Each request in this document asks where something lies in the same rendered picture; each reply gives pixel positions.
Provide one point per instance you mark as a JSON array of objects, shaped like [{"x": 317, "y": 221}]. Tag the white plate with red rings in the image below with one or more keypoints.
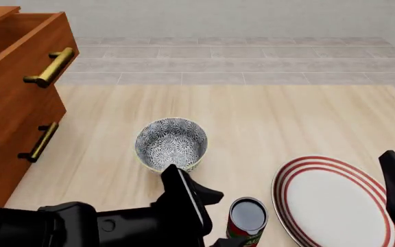
[{"x": 334, "y": 200}]

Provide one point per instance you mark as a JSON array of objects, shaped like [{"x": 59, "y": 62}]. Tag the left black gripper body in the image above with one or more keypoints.
[{"x": 183, "y": 205}]

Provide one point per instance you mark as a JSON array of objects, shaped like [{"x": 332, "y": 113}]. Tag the red and green tin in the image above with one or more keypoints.
[{"x": 247, "y": 214}]

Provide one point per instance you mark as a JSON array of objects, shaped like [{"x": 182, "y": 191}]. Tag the blue-white patterned bowl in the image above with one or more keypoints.
[{"x": 170, "y": 144}]

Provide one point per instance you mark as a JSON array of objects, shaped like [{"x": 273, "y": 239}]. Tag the wooden cabinet drawer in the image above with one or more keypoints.
[
  {"x": 9, "y": 85},
  {"x": 48, "y": 114}
]

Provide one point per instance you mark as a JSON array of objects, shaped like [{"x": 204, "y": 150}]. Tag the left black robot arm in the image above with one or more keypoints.
[{"x": 63, "y": 226}]

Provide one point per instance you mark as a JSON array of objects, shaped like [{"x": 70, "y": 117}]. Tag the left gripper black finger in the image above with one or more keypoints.
[
  {"x": 209, "y": 196},
  {"x": 226, "y": 243}
]

